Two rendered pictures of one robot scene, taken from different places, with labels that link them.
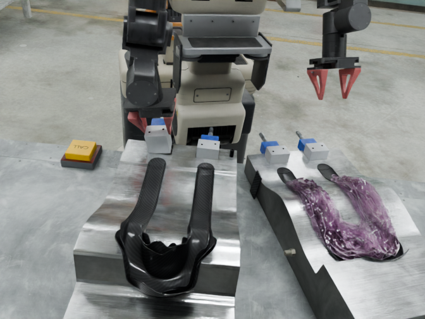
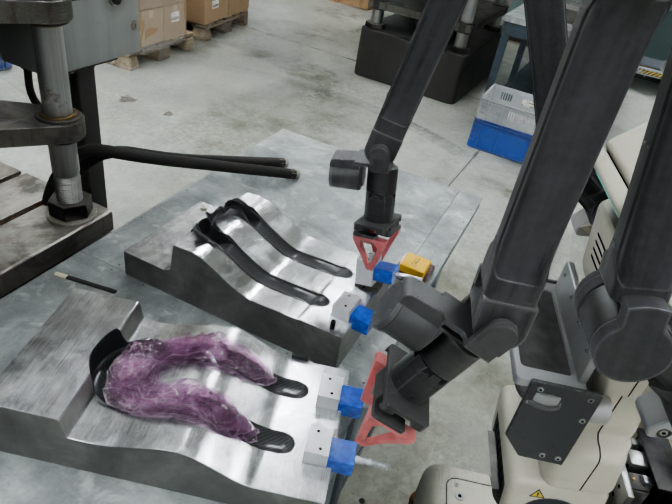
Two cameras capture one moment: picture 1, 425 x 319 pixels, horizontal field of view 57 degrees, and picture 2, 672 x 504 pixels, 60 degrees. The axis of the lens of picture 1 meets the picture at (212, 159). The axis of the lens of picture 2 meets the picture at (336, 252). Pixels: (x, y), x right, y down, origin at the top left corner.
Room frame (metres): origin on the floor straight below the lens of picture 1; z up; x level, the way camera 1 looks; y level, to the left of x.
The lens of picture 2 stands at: (1.00, -0.78, 1.61)
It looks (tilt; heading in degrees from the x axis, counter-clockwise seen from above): 35 degrees down; 111
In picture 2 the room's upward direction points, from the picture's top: 10 degrees clockwise
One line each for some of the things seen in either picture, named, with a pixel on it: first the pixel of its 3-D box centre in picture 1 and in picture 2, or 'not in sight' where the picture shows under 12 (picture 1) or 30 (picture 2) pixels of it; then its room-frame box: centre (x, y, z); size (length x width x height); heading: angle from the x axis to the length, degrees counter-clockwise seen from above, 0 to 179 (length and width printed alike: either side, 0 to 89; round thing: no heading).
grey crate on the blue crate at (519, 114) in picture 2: not in sight; (526, 112); (0.62, 3.30, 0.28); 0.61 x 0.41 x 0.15; 179
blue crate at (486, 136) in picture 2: not in sight; (517, 136); (0.62, 3.30, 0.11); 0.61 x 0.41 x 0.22; 179
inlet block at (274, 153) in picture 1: (269, 147); (356, 403); (0.84, -0.14, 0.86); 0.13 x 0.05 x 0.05; 18
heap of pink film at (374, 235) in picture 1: (344, 204); (189, 374); (0.60, -0.28, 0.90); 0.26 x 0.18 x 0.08; 18
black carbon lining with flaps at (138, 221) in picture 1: (174, 205); (266, 248); (0.52, 0.06, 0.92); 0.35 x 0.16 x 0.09; 1
